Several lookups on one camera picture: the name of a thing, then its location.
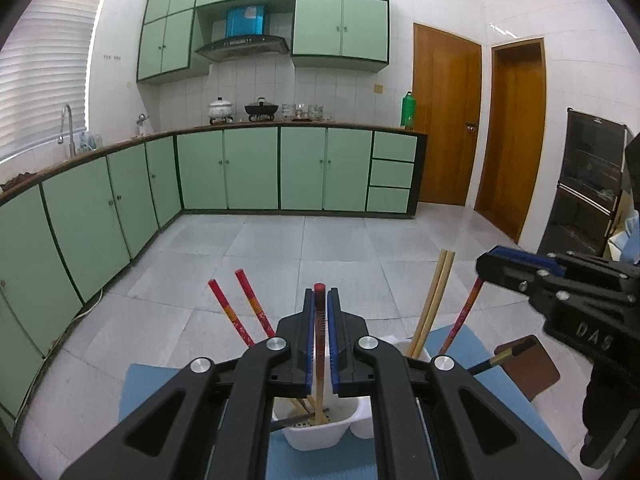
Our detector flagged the white cooking pot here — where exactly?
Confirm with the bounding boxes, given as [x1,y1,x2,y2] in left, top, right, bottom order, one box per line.
[208,96,235,119]

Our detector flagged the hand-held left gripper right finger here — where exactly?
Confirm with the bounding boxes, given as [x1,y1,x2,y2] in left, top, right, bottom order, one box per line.
[325,287,582,480]

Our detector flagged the blue cloth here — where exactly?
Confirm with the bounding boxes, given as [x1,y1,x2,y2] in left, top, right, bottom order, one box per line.
[620,210,640,265]

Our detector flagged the blue hood chimney cover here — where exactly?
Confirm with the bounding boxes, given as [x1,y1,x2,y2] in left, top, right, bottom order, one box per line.
[224,4,266,39]

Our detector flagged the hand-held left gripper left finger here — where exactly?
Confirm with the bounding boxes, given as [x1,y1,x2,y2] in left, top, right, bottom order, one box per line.
[60,287,319,480]

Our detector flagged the red patterned bamboo chopstick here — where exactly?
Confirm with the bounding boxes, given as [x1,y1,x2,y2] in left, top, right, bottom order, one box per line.
[208,278,257,349]
[234,268,277,339]
[313,282,327,425]
[437,279,484,357]

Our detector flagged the white plastic utensil container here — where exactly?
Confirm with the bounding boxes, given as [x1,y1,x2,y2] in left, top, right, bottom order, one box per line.
[352,338,434,441]
[272,393,365,452]

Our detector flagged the blue tablecloth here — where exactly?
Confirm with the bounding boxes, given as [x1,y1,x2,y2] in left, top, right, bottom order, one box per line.
[118,324,572,480]

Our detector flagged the cardboard box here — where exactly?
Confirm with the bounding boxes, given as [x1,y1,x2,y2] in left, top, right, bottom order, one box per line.
[606,194,640,261]

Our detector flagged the black chopstick with metal band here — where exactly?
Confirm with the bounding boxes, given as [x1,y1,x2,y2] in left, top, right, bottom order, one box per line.
[467,339,537,376]
[270,406,332,432]

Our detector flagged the green bottle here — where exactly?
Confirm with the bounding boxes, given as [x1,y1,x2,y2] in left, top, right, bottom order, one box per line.
[400,90,417,129]

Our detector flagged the white window blind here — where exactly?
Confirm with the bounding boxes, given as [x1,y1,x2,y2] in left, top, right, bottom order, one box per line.
[0,0,109,161]

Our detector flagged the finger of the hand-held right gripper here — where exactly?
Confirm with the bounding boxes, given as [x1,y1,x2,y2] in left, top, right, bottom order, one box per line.
[489,245,569,275]
[474,251,545,300]

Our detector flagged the black wok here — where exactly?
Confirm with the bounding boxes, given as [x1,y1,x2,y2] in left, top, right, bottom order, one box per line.
[244,97,280,117]

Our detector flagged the green kitchen cabinets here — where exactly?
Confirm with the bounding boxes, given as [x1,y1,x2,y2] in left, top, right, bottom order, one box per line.
[136,0,391,84]
[0,125,429,423]

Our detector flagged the green lower kitchen cabinets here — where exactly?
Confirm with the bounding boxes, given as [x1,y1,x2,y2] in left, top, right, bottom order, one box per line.
[0,125,429,423]

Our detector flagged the metal sink faucet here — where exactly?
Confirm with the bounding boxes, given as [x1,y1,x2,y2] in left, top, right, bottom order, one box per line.
[57,103,77,158]

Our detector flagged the recessed wooden door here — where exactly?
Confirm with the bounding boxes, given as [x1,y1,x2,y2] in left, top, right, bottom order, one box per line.
[473,37,547,244]

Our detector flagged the closed wooden door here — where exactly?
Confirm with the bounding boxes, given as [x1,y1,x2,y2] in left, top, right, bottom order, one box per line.
[412,22,484,207]

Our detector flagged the black oven cabinet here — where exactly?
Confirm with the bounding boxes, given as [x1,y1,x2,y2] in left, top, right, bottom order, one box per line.
[537,107,629,262]

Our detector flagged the green upper kitchen cabinets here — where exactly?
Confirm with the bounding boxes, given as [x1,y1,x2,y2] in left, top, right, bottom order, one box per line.
[136,0,391,84]

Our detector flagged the range hood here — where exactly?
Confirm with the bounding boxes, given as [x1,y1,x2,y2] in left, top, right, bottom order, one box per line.
[194,34,291,64]

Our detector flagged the brown chair seat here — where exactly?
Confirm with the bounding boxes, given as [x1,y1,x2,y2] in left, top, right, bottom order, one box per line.
[493,335,561,404]

